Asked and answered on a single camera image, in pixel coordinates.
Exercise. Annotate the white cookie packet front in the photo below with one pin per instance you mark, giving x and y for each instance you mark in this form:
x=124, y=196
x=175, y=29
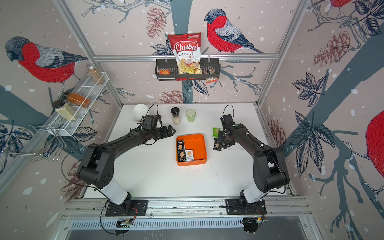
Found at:
x=189, y=155

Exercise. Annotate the orange storage box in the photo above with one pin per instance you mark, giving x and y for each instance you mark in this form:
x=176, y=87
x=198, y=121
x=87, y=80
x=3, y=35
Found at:
x=197, y=144

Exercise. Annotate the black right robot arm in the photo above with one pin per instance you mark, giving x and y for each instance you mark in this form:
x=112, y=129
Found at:
x=269, y=167

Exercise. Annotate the white utensil holder cup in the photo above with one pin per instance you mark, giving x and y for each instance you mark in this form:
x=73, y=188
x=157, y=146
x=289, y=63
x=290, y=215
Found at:
x=139, y=112

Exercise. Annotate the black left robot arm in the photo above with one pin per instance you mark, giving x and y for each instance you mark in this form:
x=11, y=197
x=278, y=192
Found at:
x=99, y=162

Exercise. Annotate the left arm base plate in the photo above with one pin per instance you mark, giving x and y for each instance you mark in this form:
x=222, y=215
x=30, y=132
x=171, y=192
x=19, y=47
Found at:
x=128, y=208

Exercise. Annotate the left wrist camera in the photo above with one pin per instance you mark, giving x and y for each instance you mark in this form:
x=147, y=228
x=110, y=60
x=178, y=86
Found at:
x=152, y=122

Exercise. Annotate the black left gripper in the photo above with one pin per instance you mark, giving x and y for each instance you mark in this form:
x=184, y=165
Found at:
x=165, y=133

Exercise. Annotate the red Chuba chips bag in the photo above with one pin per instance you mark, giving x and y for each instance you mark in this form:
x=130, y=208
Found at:
x=187, y=50

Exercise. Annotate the aluminium front rail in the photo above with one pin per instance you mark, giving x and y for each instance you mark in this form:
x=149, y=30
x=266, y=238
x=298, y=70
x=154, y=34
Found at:
x=196, y=207

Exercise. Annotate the white wire wall shelf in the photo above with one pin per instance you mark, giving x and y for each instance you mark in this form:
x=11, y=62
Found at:
x=61, y=132

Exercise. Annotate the orange sauce bottle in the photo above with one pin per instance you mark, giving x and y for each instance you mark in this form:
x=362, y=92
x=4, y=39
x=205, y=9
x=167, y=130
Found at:
x=77, y=100

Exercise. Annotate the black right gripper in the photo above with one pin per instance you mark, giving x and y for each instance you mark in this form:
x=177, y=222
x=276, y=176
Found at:
x=220, y=134

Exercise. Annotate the glass grinder black cap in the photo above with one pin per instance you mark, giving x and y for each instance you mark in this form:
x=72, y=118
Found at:
x=176, y=115

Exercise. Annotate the green glass cup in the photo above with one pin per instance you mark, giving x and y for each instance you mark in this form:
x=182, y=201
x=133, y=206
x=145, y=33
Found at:
x=191, y=115

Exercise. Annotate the black wall basket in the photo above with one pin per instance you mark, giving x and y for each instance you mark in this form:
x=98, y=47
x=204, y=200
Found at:
x=171, y=70

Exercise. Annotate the glass spice jar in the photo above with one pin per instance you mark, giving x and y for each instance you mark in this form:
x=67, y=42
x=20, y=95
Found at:
x=95, y=74

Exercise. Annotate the pale spice jar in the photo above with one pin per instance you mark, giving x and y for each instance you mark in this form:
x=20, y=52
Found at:
x=65, y=110

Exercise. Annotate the black cookie packet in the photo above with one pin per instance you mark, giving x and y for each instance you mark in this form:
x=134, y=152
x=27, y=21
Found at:
x=182, y=156
x=180, y=145
x=217, y=145

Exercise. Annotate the black cookie packet front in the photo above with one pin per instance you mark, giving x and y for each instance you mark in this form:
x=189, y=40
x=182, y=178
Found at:
x=182, y=156

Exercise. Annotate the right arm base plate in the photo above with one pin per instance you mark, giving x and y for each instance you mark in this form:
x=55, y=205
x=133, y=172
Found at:
x=240, y=206

